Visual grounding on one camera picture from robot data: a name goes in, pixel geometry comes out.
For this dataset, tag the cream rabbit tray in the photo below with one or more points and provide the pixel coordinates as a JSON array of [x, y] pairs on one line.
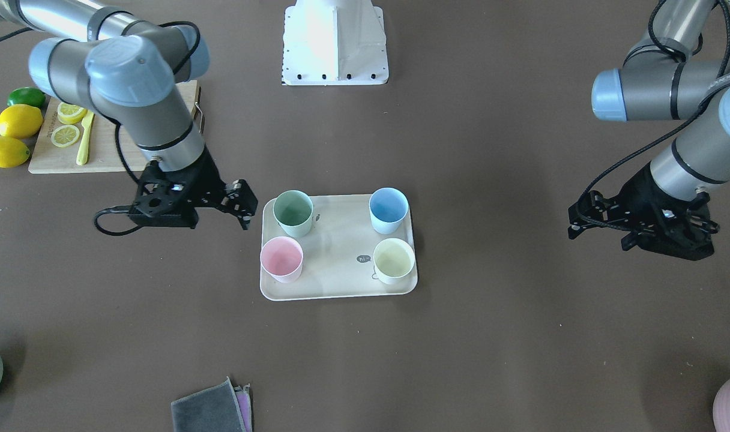
[[338, 255]]

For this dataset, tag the pink cup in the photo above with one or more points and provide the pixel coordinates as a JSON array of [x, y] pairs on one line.
[[283, 259]]

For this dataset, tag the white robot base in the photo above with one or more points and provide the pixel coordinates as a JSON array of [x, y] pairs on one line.
[[334, 43]]

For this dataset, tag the green cup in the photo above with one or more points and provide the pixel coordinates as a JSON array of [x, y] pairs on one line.
[[293, 210]]

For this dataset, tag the wooden cutting board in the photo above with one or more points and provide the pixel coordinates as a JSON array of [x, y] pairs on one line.
[[47, 158]]

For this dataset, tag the yellow plastic knife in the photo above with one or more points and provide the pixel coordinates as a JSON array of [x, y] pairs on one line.
[[83, 150]]

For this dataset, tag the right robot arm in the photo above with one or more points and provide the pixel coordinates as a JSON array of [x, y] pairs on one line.
[[126, 70]]

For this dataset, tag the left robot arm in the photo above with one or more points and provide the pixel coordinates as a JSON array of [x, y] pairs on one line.
[[679, 70]]

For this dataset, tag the green lime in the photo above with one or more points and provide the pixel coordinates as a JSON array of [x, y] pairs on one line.
[[29, 96]]

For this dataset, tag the grey folded cloth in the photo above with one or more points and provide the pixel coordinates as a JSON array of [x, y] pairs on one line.
[[225, 407]]

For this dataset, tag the cream cup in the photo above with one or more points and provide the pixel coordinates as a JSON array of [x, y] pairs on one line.
[[394, 260]]

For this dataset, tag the light blue cup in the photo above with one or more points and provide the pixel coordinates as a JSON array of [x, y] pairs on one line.
[[388, 207]]

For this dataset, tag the whole lemon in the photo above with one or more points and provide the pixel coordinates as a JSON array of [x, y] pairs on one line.
[[13, 152], [20, 121]]

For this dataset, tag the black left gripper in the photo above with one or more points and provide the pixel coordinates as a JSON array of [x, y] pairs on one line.
[[636, 191]]

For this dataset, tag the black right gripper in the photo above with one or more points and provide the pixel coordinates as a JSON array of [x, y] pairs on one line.
[[207, 180]]

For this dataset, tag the lemon slice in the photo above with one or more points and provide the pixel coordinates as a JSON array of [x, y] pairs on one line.
[[65, 135], [68, 114]]

